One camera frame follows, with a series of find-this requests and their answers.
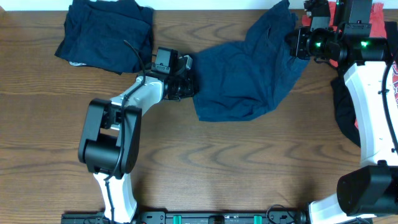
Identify blue denim shorts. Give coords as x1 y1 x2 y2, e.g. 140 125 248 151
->
192 0 309 122

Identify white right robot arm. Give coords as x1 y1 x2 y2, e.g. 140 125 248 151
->
285 27 397 223

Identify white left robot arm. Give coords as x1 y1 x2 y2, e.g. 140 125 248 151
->
78 72 197 223

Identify black garment under red shirt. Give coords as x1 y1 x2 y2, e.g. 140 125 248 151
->
330 22 397 147

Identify red printed t-shirt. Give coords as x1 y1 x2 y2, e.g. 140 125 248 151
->
301 1 398 130

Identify folded navy garment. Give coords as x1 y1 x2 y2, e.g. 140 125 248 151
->
58 0 154 74

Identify folded black garment with print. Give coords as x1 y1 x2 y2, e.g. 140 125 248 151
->
55 47 88 67

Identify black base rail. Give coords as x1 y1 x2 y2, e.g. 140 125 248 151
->
60 205 373 224

